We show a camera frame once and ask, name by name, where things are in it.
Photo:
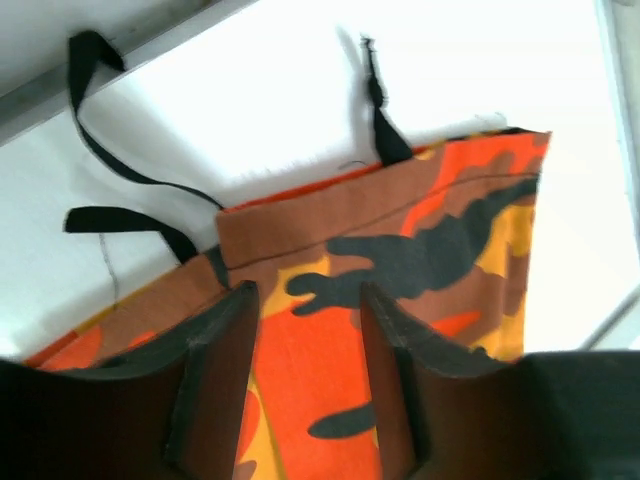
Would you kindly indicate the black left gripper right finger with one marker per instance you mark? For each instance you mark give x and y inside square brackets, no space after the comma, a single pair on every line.
[444,411]

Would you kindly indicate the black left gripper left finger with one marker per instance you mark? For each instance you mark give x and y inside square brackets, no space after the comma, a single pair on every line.
[169,409]

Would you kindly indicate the orange camouflage trousers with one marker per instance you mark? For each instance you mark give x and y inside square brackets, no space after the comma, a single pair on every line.
[445,229]

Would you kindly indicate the aluminium back rail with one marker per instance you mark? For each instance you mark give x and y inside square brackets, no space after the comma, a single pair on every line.
[43,97]

